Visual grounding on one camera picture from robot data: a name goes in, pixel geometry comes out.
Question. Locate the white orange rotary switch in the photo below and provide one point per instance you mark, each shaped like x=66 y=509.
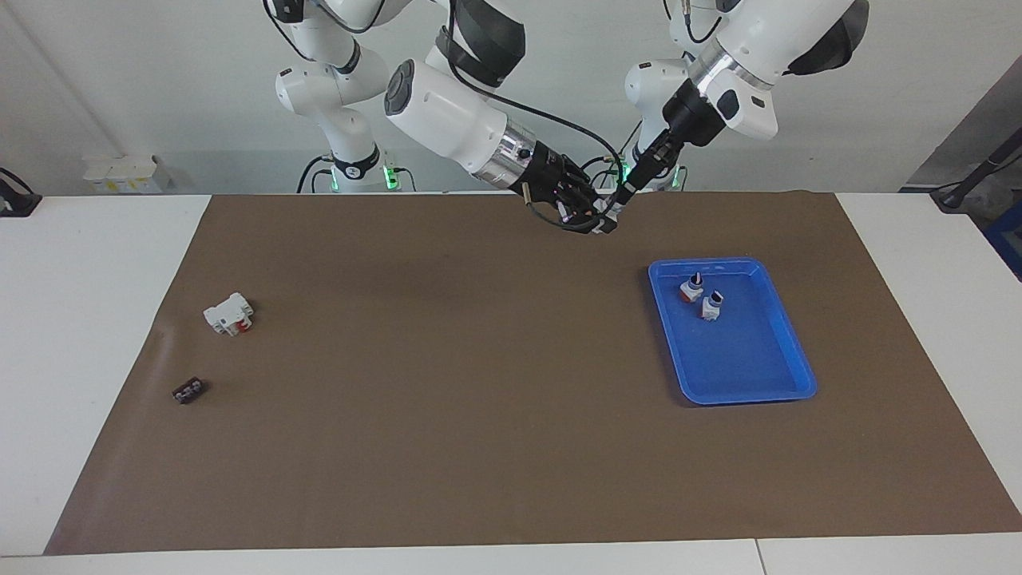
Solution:
x=711 y=307
x=608 y=226
x=690 y=290

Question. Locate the black stand pole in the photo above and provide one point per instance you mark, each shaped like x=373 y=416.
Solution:
x=978 y=172

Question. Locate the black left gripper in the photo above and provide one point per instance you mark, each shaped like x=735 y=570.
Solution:
x=693 y=116

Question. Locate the brown table mat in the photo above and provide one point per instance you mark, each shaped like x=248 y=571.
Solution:
x=495 y=463

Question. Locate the black table clamp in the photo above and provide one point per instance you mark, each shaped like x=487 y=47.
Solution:
x=17 y=204

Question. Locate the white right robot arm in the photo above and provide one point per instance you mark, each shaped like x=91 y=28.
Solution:
x=447 y=112

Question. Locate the blue crate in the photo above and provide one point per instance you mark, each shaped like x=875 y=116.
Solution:
x=1008 y=239

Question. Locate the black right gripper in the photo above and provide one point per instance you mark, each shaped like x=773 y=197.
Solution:
x=552 y=174

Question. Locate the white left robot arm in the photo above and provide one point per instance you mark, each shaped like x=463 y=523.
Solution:
x=766 y=40

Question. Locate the white red circuit breaker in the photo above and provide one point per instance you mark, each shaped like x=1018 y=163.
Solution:
x=227 y=314

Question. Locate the white cardboard box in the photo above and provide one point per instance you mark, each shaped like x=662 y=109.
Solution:
x=120 y=176

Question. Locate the blue plastic tray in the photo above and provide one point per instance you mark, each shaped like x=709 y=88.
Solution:
x=742 y=359

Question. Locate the small black terminal block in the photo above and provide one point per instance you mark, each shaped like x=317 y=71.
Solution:
x=189 y=391

